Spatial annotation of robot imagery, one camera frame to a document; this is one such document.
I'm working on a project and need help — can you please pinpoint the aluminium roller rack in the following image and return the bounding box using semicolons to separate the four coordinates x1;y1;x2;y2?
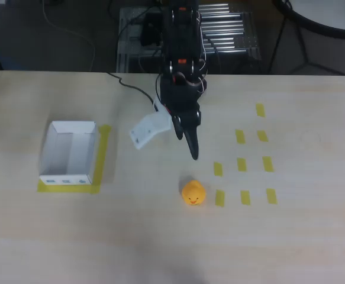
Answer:
115;2;262;75

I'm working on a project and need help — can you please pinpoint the black device on rack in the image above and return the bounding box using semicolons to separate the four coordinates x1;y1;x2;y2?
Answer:
140;13;163;47

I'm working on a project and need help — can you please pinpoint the white gripper camera mount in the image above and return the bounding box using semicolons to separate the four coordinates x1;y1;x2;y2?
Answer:
129;100;173;150

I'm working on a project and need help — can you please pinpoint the yellow rubber duck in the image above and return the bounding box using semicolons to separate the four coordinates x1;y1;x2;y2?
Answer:
180;179;207;207

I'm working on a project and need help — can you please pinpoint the white open cardboard box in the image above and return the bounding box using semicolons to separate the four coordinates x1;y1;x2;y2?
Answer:
38;120;98;186

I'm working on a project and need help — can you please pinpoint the white floor cable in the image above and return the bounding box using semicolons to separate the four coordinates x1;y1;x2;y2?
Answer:
41;0;96;72

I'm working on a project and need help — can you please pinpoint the round white table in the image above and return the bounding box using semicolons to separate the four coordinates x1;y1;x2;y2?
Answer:
266;0;345;76

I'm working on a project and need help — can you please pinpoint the long yellow tape strip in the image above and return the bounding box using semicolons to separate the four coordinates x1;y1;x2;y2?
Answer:
89;124;112;195
37;179;102;195

